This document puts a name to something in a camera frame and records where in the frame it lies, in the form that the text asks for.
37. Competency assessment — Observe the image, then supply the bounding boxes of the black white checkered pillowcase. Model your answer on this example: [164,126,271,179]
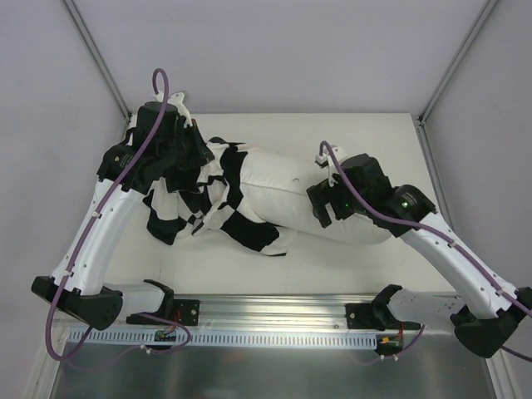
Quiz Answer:
[143,137,297,257]

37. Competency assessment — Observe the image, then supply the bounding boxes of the white pillow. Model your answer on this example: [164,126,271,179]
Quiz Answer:
[240,147,392,245]

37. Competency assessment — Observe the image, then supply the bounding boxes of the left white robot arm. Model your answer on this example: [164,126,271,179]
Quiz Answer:
[32,92,214,331]

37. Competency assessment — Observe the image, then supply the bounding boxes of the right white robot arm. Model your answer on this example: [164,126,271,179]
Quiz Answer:
[307,148,531,358]

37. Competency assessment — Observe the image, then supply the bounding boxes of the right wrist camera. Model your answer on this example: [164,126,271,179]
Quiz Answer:
[315,141,351,187]

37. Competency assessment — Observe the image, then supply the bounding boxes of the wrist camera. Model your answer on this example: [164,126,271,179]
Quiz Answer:
[168,91,193,127]
[315,141,351,187]

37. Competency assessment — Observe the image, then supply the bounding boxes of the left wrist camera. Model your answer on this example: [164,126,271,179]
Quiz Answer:
[168,91,193,127]

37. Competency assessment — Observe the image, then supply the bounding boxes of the aluminium mounting rail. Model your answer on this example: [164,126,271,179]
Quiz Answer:
[47,288,461,331]

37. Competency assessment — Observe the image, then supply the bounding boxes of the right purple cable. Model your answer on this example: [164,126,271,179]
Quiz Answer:
[318,140,532,362]

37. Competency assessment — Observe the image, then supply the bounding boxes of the purple cable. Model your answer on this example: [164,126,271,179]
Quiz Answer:
[44,68,192,362]
[318,140,532,362]

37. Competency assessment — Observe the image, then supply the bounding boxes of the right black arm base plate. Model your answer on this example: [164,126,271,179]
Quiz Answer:
[344,303,421,331]

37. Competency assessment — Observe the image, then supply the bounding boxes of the left aluminium frame post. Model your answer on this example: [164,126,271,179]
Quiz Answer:
[60,0,131,121]

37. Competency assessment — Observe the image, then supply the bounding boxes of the aluminium frame post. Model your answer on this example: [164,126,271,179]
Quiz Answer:
[417,0,500,126]
[60,0,131,121]

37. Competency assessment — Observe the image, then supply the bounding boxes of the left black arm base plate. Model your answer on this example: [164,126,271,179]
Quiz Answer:
[126,298,200,327]

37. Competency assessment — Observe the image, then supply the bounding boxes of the white slotted cable duct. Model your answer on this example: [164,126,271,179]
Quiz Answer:
[86,328,377,351]

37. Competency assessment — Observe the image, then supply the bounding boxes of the right aluminium frame post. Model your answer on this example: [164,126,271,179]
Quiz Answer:
[417,0,500,126]

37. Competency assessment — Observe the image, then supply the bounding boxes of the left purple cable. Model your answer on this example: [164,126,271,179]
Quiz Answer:
[44,68,192,362]

